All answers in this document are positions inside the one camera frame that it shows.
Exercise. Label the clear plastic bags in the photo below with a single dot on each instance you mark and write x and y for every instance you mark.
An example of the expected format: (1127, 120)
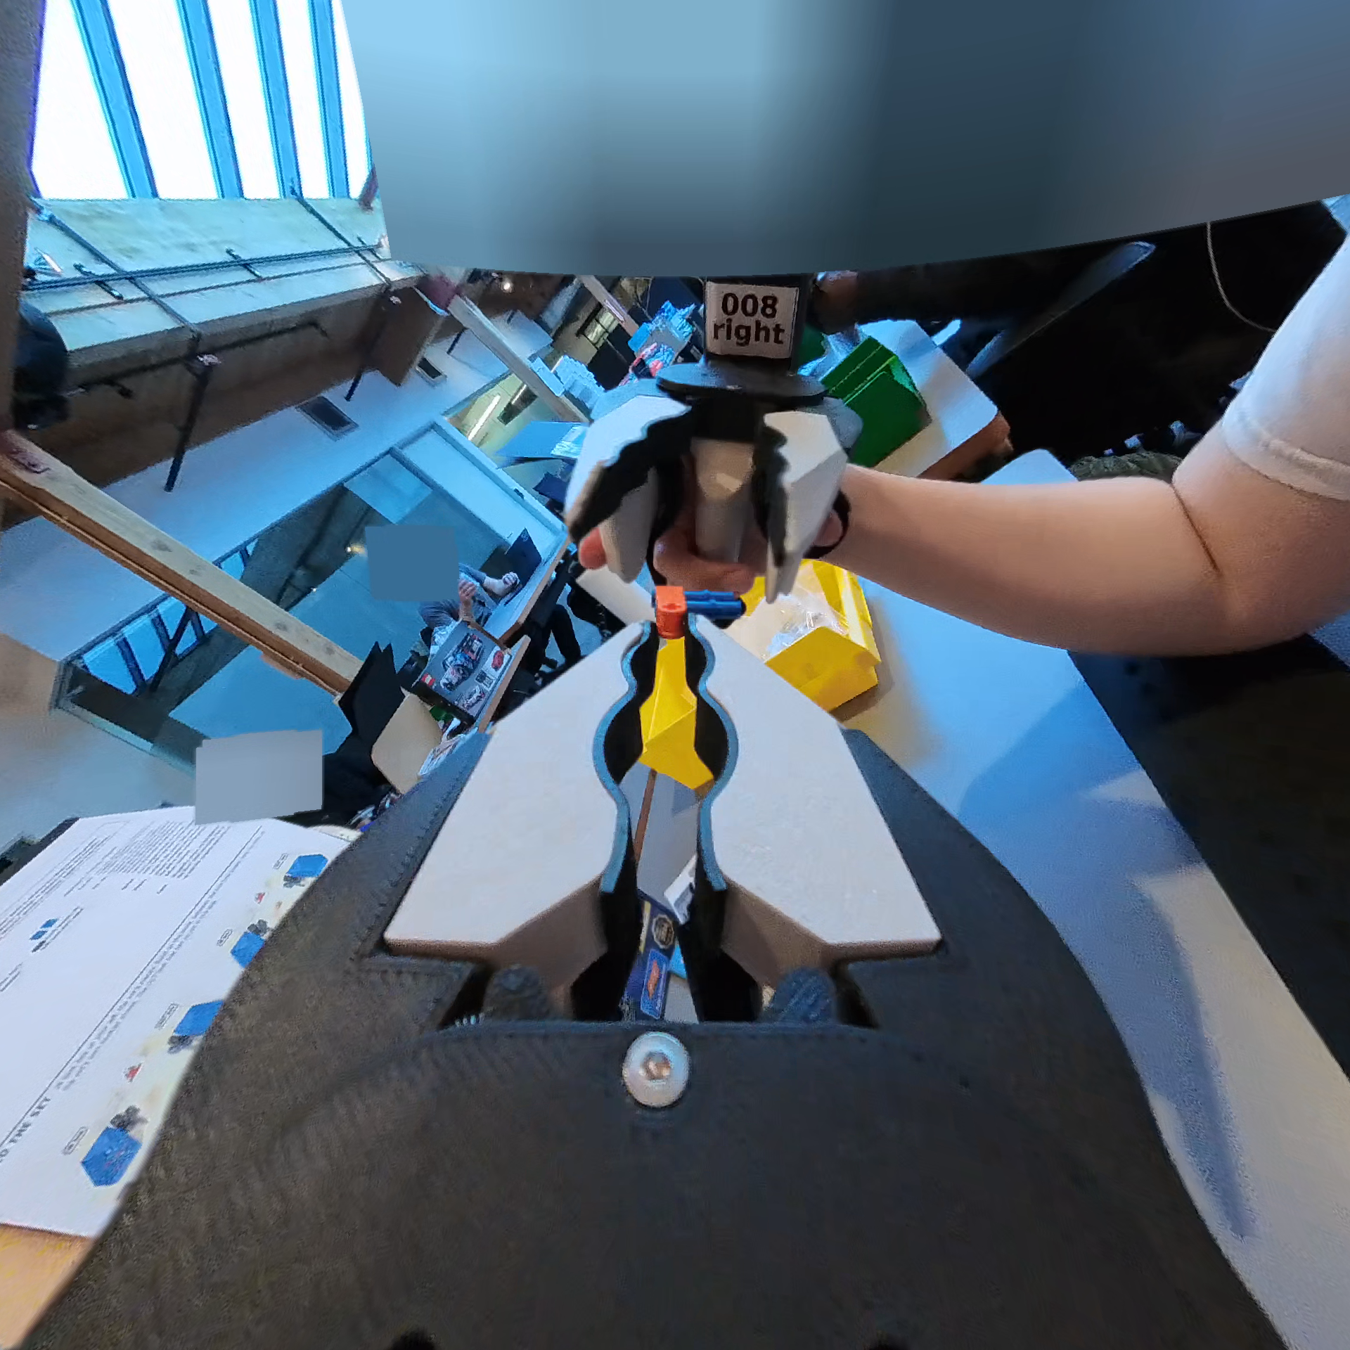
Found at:
(808, 623)

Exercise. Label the yellow plastic bin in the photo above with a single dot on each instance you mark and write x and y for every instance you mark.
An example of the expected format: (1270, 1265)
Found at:
(833, 664)

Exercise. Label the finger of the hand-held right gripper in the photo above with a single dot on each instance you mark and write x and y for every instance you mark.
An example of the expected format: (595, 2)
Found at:
(808, 486)
(618, 475)

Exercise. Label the person's right hand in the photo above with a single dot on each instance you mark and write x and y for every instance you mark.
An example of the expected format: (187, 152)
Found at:
(697, 570)

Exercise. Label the wooden post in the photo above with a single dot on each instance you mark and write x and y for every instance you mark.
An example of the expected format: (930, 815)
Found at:
(179, 570)

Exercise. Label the blue robot kit box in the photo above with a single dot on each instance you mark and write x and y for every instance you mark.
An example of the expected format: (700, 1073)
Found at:
(655, 960)

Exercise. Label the blue toy pin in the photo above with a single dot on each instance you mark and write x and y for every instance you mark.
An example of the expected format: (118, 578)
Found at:
(716, 598)

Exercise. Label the toy car box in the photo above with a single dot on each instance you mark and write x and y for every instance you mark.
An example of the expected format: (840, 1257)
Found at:
(465, 671)

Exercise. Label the orange toy connector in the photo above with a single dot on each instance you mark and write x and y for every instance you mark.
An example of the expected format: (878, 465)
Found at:
(671, 615)

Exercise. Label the printed instruction sheet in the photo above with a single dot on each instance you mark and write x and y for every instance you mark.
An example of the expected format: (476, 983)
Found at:
(128, 1002)

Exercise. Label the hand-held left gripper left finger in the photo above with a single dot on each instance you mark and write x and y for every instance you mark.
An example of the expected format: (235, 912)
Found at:
(507, 844)

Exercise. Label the green plastic bin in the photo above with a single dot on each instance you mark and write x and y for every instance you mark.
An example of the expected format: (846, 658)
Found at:
(881, 401)

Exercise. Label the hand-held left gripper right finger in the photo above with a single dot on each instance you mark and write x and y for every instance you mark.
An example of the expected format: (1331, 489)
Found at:
(817, 844)

